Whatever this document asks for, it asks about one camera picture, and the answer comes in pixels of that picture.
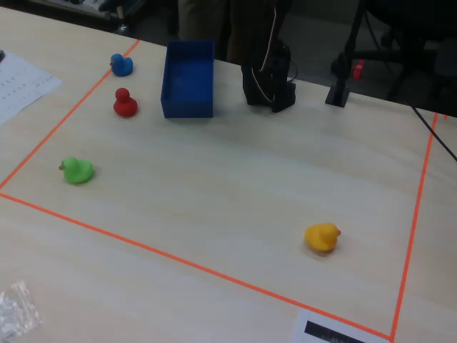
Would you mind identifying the orange tape rectangle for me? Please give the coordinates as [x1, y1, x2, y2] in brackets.
[0, 39, 439, 342]

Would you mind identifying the green rubber duck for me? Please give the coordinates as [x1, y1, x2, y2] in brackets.
[59, 156, 95, 185]

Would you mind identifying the black camera stand with clamp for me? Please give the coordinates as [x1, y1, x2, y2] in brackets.
[325, 0, 371, 107]

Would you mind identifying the servo wire bundle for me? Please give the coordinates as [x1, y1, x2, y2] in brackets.
[251, 5, 283, 104]

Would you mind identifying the blue rubber duck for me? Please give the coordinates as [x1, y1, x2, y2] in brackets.
[109, 53, 134, 77]

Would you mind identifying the dark cart with caster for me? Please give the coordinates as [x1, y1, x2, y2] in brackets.
[35, 0, 147, 35]

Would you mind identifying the white paper with black bar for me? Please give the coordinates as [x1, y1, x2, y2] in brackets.
[291, 309, 390, 343]

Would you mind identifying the blue plastic box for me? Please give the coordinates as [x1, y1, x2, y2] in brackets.
[160, 39, 215, 119]

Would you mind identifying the red rubber duck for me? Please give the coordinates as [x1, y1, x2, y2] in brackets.
[113, 87, 139, 118]

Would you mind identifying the black cable across table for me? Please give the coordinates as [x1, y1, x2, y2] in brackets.
[410, 105, 457, 161]

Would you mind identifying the white printed paper sheet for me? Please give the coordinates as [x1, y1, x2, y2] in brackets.
[0, 51, 64, 126]

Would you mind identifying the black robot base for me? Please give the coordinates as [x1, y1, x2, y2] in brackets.
[246, 81, 297, 114]

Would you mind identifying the clear plastic bag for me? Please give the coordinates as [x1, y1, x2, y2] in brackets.
[0, 280, 43, 340]

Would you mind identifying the black office chair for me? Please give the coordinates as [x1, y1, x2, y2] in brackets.
[367, 0, 457, 101]

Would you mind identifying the yellow rubber duck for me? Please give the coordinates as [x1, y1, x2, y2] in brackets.
[304, 223, 342, 254]

